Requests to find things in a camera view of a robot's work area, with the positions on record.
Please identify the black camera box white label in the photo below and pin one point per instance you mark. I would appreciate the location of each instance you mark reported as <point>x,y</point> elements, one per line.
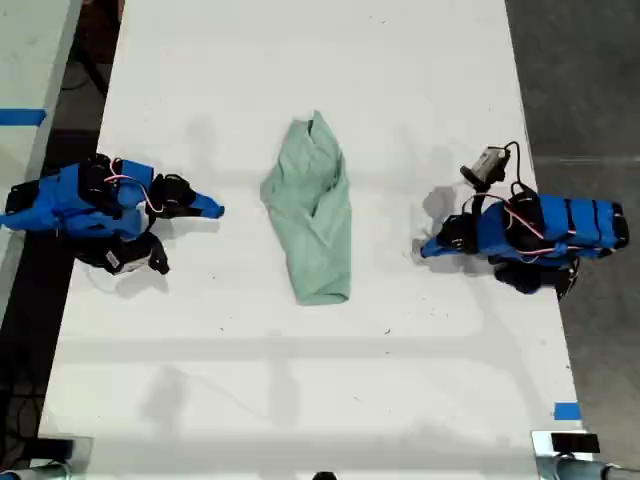
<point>120,260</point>

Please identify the short blue tape strip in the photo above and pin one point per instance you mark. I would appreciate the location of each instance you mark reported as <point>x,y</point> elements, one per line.
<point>567,411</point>

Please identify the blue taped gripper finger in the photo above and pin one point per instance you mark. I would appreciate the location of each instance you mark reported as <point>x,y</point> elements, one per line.
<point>435,249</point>
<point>207,207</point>

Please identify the small black box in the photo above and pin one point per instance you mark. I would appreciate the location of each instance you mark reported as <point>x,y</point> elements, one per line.
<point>52,446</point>
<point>575,443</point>

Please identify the pale green T-shirt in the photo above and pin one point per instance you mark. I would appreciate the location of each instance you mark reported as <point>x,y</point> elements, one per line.
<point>310,225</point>

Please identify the long blue tape strip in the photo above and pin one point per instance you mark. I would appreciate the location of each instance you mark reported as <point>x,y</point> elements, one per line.
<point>20,117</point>

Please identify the short black camera stalk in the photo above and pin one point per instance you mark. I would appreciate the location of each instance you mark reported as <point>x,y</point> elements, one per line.
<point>475,192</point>
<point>159,257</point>

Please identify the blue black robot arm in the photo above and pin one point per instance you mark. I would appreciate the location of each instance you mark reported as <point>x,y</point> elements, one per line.
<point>75,202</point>
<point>575,222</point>

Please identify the pale side table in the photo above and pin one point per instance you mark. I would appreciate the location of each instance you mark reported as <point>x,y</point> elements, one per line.
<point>25,60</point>

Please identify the grey black camera box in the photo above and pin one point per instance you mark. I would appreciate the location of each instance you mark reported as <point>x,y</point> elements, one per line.
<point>489,164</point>

